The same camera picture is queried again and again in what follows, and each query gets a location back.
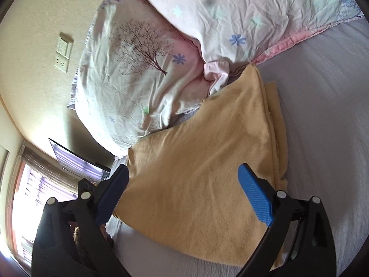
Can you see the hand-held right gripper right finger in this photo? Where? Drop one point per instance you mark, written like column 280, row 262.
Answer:
column 258, row 199

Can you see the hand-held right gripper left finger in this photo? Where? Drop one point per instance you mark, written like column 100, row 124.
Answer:
column 111, row 197

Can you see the yellow cloth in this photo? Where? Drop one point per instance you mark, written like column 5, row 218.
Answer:
column 199, row 161

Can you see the dark flat screen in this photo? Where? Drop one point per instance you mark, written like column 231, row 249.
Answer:
column 76, row 161

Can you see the tree print pillow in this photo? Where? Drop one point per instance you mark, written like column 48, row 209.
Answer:
column 132, row 72

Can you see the pink floral pillow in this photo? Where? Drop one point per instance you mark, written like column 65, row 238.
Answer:
column 245, row 17

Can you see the window with wooden frame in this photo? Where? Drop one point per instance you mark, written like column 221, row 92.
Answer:
column 31, row 196

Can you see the white wall socket plate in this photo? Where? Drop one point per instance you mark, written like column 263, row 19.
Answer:
column 61, row 63

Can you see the white wall switch plate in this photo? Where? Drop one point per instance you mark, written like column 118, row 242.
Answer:
column 63, row 45

